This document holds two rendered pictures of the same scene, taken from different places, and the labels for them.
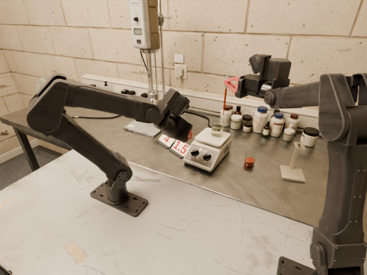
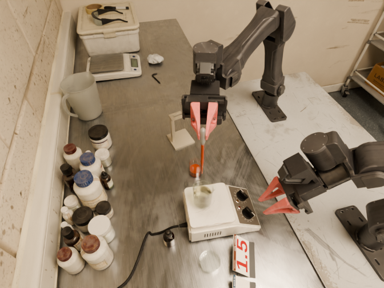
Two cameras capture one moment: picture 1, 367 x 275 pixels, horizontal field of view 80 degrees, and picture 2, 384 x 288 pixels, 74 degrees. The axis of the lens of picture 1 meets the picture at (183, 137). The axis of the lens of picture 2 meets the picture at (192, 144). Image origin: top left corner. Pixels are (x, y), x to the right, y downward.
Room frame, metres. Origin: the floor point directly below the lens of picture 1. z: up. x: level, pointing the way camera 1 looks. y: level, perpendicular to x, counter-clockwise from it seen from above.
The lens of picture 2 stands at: (1.07, 0.10, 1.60)
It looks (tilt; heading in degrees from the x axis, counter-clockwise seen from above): 48 degrees down; 228
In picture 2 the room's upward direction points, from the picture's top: straight up
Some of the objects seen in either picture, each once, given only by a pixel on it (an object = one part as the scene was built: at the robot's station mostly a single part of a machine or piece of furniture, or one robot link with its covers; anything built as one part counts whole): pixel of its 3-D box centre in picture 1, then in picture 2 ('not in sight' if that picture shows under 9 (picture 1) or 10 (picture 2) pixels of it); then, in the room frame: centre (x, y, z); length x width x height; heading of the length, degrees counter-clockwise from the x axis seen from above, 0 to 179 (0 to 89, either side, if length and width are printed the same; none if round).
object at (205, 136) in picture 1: (212, 136); (208, 204); (0.80, -0.13, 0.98); 0.12 x 0.12 x 0.01; 57
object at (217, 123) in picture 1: (217, 127); (203, 194); (0.81, -0.14, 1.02); 0.06 x 0.05 x 0.08; 138
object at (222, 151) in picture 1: (209, 148); (216, 210); (0.78, -0.11, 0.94); 0.22 x 0.13 x 0.08; 147
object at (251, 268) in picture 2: (179, 147); (244, 255); (0.81, 0.02, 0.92); 0.09 x 0.06 x 0.04; 40
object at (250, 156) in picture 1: (249, 158); (195, 167); (0.72, -0.27, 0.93); 0.04 x 0.04 x 0.06
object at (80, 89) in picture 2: not in sight; (82, 100); (0.85, -0.78, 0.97); 0.18 x 0.13 x 0.15; 30
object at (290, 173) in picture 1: (295, 160); (179, 127); (0.66, -0.42, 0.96); 0.08 x 0.08 x 0.13; 75
